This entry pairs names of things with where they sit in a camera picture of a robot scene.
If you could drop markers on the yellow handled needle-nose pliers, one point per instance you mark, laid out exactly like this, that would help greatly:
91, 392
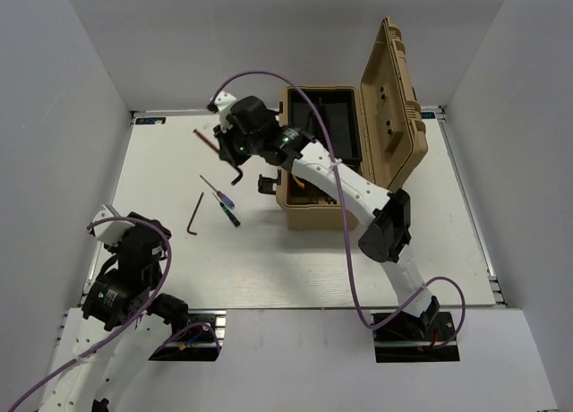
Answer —
324, 199

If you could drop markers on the tan plastic toolbox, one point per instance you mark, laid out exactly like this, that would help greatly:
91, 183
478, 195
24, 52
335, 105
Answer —
376, 128

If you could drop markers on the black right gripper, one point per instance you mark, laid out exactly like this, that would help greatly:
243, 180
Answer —
227, 151

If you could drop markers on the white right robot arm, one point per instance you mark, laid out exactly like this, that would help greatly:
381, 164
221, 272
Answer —
385, 216

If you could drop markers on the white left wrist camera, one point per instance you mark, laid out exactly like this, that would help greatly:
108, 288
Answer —
107, 226

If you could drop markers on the medium dark hex key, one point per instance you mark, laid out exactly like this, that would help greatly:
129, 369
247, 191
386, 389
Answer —
239, 173

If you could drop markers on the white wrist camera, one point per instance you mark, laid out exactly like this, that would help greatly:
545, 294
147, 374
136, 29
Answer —
107, 226
221, 105

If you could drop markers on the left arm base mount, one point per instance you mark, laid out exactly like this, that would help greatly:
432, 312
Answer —
198, 338

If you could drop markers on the yellow handled small pliers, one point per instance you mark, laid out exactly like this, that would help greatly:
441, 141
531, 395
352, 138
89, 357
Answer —
300, 183

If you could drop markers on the black toolbox tray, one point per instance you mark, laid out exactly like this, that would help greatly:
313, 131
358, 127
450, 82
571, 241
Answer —
338, 112

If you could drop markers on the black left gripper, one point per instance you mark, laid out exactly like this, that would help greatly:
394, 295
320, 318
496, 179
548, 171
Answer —
117, 248

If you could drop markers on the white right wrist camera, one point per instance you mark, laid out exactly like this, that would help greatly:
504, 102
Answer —
221, 105

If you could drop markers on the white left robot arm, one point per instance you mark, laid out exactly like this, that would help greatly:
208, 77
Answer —
125, 314

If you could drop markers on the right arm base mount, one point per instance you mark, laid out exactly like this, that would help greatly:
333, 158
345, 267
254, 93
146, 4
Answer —
396, 343

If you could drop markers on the small dark hex key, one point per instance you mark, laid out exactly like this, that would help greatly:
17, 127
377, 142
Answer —
194, 213

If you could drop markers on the black front toolbox latch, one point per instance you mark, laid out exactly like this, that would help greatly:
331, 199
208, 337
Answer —
268, 185

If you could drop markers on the blue handled screwdriver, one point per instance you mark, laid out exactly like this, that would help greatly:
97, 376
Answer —
222, 197

